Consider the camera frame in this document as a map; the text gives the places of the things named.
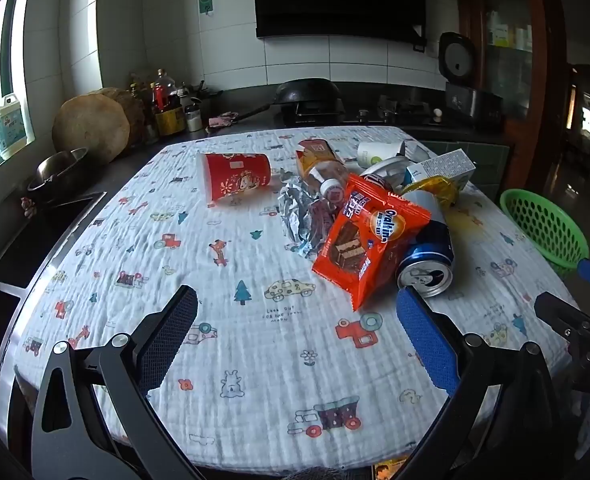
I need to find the white plastic lid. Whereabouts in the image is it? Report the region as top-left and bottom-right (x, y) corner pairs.
(360, 156), (416, 186)

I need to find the round wooden cutting board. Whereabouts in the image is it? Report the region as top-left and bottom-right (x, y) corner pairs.
(87, 87), (148, 146)
(52, 95), (132, 163)

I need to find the green plastic basket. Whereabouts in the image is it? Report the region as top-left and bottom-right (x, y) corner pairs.
(499, 188), (590, 278)

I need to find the black gas stove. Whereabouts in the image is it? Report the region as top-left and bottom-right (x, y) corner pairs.
(275, 100), (446, 127)

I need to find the white paper cup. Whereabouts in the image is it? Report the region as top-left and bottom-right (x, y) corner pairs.
(357, 141), (407, 168)

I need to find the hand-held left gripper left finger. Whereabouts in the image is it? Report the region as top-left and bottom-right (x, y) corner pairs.
(31, 284), (206, 480)

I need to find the black range hood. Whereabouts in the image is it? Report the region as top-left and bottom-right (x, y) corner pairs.
(251, 0), (451, 41)

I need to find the pink cloth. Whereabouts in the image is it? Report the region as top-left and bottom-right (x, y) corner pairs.
(207, 112), (238, 131)

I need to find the red paper cup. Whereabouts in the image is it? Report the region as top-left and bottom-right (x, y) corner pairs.
(196, 151), (273, 206)

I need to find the group of condiment bottles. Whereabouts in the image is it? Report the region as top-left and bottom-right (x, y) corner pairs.
(127, 69), (206, 136)

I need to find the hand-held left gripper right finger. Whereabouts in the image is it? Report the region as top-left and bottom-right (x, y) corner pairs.
(395, 286), (563, 480)

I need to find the yellow tin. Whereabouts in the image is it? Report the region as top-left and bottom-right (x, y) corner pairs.
(155, 107), (186, 137)

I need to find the crumpled silver foil wrapper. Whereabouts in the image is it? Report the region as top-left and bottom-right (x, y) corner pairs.
(276, 167), (343, 259)

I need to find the wooden glass cabinet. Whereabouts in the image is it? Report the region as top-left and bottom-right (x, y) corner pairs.
(452, 0), (571, 136)

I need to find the dark rice cooker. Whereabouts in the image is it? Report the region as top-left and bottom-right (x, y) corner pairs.
(437, 31), (505, 133)

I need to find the kitchen sink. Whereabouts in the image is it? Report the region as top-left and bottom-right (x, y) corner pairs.
(0, 190), (108, 291)

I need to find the white detergent jug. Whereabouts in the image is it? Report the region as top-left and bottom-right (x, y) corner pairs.
(0, 92), (28, 161)

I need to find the yellow plastic wrapper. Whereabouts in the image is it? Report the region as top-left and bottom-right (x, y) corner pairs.
(400, 175), (463, 208)

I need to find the blue drink can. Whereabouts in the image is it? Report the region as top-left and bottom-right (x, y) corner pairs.
(395, 189), (456, 299)

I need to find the white printed blanket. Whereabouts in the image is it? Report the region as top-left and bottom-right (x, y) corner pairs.
(12, 126), (583, 476)

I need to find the orange snack packet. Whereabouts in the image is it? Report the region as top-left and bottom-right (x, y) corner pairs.
(311, 173), (432, 312)

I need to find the black wok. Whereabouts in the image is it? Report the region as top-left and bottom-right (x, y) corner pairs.
(232, 78), (343, 121)

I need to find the metal bowl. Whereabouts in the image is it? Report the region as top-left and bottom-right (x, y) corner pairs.
(27, 147), (90, 193)

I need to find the colourful printed packet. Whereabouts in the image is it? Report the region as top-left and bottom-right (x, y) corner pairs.
(372, 457), (411, 480)

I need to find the gold red labelled drink bottle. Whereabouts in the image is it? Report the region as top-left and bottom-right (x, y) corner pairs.
(295, 139), (348, 206)

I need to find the small white carton box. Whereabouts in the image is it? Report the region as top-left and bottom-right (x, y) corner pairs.
(405, 149), (477, 193)

